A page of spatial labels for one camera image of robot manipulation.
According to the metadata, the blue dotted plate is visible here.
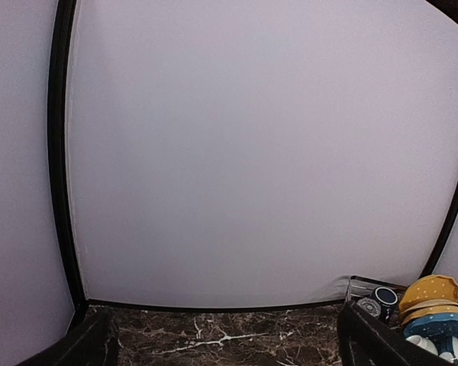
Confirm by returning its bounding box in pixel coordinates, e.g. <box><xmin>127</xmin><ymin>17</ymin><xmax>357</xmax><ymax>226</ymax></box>
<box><xmin>403</xmin><ymin>313</ymin><xmax>458</xmax><ymax>354</ymax></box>

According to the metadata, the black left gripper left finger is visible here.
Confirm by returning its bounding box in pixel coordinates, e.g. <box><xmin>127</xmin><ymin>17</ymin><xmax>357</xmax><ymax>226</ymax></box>
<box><xmin>21</xmin><ymin>315</ymin><xmax>118</xmax><ymax>366</ymax></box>

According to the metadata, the metal wire dish rack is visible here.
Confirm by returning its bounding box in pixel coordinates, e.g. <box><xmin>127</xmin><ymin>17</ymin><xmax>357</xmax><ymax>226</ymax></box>
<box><xmin>345</xmin><ymin>275</ymin><xmax>407</xmax><ymax>328</ymax></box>

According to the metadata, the pale green ribbed bowl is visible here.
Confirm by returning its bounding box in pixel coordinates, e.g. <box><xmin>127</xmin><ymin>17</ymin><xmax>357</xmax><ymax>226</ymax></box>
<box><xmin>406</xmin><ymin>335</ymin><xmax>438</xmax><ymax>356</ymax></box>

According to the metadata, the clear glass cup near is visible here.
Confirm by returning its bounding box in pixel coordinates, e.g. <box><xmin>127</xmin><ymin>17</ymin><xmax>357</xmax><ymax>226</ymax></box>
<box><xmin>356</xmin><ymin>297</ymin><xmax>381</xmax><ymax>319</ymax></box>

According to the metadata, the black left corner post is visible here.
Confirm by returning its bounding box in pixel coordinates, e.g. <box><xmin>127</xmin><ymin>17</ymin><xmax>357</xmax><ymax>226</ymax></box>
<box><xmin>47</xmin><ymin>0</ymin><xmax>86</xmax><ymax>309</ymax></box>

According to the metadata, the yellow dotted plate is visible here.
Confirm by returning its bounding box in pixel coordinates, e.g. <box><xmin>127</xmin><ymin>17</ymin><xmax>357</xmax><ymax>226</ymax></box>
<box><xmin>398</xmin><ymin>274</ymin><xmax>458</xmax><ymax>313</ymax></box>

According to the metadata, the dark blue mug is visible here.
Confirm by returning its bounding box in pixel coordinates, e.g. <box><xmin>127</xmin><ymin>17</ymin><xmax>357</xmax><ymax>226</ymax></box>
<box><xmin>371</xmin><ymin>286</ymin><xmax>398</xmax><ymax>325</ymax></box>

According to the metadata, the white blue bowl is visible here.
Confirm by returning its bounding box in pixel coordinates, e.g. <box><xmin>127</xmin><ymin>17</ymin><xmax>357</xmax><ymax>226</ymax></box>
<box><xmin>437</xmin><ymin>337</ymin><xmax>458</xmax><ymax>365</ymax></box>

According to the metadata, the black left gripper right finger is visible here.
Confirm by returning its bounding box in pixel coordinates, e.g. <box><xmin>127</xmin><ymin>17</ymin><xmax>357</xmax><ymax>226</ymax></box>
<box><xmin>337</xmin><ymin>301</ymin><xmax>449</xmax><ymax>365</ymax></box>

